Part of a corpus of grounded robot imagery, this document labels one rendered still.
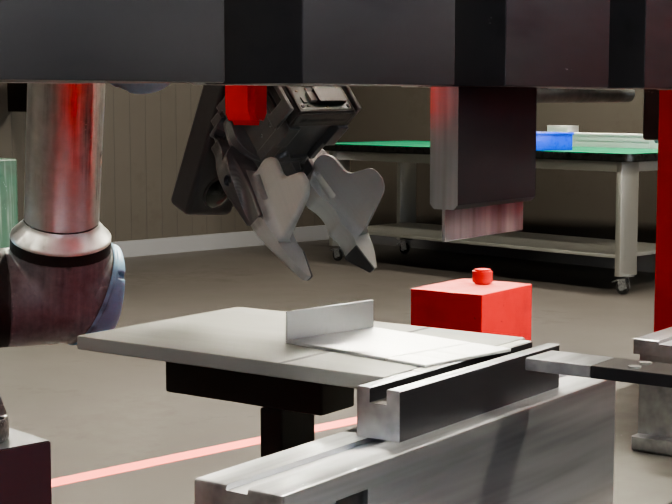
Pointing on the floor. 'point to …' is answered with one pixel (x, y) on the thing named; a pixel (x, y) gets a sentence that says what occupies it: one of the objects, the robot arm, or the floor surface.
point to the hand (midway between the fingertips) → (328, 266)
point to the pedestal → (475, 305)
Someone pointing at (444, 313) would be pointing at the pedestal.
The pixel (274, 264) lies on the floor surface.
